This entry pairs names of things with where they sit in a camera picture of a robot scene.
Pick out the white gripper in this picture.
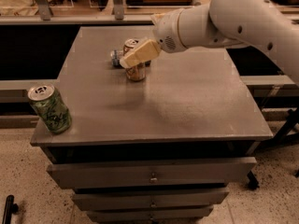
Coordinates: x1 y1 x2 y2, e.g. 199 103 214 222
120 8 186 68

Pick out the orange soda can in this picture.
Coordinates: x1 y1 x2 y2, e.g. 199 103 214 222
123 38 146 81

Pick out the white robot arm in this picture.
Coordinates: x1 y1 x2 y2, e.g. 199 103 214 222
120 0 299 85

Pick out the blue can lying down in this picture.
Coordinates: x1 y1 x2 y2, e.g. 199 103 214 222
110 49 151 68

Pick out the green soda can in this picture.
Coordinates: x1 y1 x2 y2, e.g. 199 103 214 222
27 85 72 134

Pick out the grey metal railing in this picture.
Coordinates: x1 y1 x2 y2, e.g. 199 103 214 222
0 0 299 26

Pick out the grey drawer cabinet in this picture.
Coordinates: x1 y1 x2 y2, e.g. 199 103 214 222
30 24 275 224

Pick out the black stand leg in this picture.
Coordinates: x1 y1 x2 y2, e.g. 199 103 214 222
259 108 299 149

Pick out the top grey drawer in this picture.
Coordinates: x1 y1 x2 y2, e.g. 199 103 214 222
47 157 256 189

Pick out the grey drawer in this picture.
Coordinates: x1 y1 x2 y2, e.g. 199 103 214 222
47 157 256 189
72 188 229 211
87 205 214 223

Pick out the middle grey drawer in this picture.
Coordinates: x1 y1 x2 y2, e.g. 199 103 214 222
72 188 229 211

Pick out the black cabinet caster wheel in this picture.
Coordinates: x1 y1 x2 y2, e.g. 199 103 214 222
247 172 259 190

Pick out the bottom grey drawer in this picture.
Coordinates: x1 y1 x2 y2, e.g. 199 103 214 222
87 205 214 223

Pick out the black handle on floor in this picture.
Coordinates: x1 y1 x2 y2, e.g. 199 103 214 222
2 195 19 224

